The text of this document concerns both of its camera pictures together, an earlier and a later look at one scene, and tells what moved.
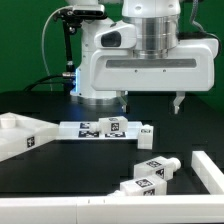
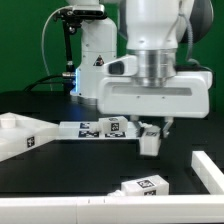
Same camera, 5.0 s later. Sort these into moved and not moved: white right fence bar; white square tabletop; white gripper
Moved: white gripper
Not moved: white square tabletop; white right fence bar
